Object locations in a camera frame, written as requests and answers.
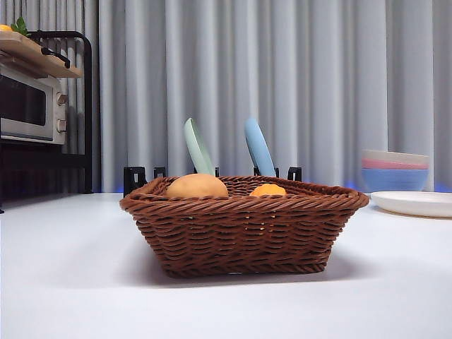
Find light blue plate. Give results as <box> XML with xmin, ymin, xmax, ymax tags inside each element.
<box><xmin>244</xmin><ymin>117</ymin><xmax>277</xmax><ymax>178</ymax></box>

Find silver toaster oven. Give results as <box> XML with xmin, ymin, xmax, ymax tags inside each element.
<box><xmin>0</xmin><ymin>64</ymin><xmax>69</xmax><ymax>145</ymax></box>

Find green leaves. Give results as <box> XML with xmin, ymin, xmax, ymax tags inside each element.
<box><xmin>10</xmin><ymin>16</ymin><xmax>29</xmax><ymax>37</ymax></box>

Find pale green plate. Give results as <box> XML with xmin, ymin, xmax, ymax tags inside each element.
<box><xmin>183</xmin><ymin>117</ymin><xmax>216</xmax><ymax>177</ymax></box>

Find white plate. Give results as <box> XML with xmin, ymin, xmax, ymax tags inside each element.
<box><xmin>370</xmin><ymin>191</ymin><xmax>452</xmax><ymax>218</ymax></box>

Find tan potato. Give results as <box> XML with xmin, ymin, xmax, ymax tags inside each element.
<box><xmin>165</xmin><ymin>172</ymin><xmax>230</xmax><ymax>199</ymax></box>

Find brown wicker basket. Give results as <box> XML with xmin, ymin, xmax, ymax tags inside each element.
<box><xmin>119</xmin><ymin>174</ymin><xmax>371</xmax><ymax>279</ymax></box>

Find black dish rack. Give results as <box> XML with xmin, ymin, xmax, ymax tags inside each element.
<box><xmin>122</xmin><ymin>165</ymin><xmax>304</xmax><ymax>197</ymax></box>

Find blue bowl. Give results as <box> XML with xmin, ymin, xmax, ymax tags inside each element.
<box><xmin>360</xmin><ymin>167</ymin><xmax>430</xmax><ymax>194</ymax></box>

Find grey pleated curtain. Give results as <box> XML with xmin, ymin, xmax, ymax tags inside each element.
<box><xmin>0</xmin><ymin>0</ymin><xmax>452</xmax><ymax>195</ymax></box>

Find orange corn cob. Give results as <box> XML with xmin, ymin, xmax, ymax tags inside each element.
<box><xmin>249</xmin><ymin>183</ymin><xmax>287</xmax><ymax>198</ymax></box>

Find beige bowl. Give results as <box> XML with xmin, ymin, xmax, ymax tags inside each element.
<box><xmin>360</xmin><ymin>148</ymin><xmax>431</xmax><ymax>169</ymax></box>

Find black metal shelf rack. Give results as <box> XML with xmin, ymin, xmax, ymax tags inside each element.
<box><xmin>0</xmin><ymin>30</ymin><xmax>94</xmax><ymax>214</ymax></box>

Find pink bowl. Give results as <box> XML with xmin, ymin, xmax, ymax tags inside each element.
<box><xmin>360</xmin><ymin>157</ymin><xmax>431</xmax><ymax>171</ymax></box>

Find wooden board with black handle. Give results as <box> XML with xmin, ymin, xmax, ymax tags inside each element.
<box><xmin>0</xmin><ymin>30</ymin><xmax>85</xmax><ymax>79</ymax></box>

